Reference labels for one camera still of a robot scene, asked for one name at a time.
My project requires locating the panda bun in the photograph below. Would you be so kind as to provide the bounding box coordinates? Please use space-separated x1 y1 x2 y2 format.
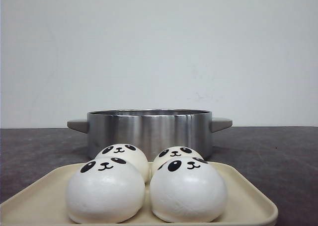
151 146 203 176
65 156 146 224
95 143 150 183
150 156 228 223

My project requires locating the stainless steel pot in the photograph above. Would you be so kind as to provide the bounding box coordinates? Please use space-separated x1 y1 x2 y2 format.
67 109 233 161

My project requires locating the cream rectangular tray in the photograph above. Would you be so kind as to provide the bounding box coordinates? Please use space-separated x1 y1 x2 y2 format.
0 162 278 226

